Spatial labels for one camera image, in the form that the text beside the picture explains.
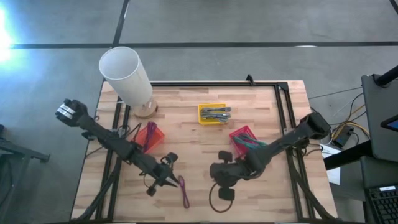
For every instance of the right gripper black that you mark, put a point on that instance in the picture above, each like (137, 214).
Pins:
(231, 172)

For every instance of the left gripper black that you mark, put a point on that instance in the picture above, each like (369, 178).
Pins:
(160, 172)

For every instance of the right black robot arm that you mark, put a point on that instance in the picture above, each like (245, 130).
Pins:
(289, 137)

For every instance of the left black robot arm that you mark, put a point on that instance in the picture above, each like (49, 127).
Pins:
(102, 133)

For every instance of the orange plastic basket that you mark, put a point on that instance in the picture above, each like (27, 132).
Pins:
(158, 138)

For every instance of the red plastic basket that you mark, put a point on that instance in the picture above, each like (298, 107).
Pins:
(241, 132)

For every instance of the yellow plastic basket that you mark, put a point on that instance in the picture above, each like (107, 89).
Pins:
(206, 123)

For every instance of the white shade wooden table lamp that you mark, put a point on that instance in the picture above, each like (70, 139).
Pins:
(124, 74)

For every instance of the white paper sheet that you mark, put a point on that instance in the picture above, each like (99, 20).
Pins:
(334, 175)

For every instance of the black power box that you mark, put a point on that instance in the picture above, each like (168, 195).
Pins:
(342, 137)

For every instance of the black desk beam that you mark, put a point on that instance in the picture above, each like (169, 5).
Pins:
(348, 155)

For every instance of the black floor stand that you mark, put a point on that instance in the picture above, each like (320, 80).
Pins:
(18, 152)

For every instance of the gray side cart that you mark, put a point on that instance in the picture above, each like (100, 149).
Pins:
(373, 124)

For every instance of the black keyboard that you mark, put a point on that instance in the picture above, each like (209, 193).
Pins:
(385, 205)

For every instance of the tablet screen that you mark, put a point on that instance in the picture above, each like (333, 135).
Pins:
(392, 124)

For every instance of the black pole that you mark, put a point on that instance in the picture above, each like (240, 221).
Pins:
(387, 77)

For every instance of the black aluminium table frame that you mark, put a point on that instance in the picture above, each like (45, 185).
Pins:
(217, 84)

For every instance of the black frame clamp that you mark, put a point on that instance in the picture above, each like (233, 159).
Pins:
(249, 80)

